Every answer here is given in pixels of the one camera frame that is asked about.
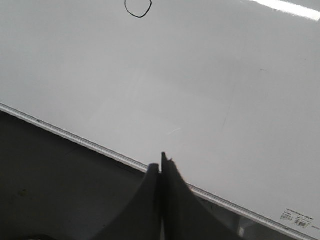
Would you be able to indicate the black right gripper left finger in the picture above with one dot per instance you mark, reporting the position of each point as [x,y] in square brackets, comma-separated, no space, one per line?
[141,218]

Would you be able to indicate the white whiteboard with aluminium frame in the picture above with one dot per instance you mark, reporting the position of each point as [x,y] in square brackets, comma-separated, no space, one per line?
[228,89]

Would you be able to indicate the white barcode label sticker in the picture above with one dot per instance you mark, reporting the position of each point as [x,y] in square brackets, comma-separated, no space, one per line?
[296,219]

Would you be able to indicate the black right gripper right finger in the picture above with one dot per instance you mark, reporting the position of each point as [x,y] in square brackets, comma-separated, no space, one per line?
[184,217]

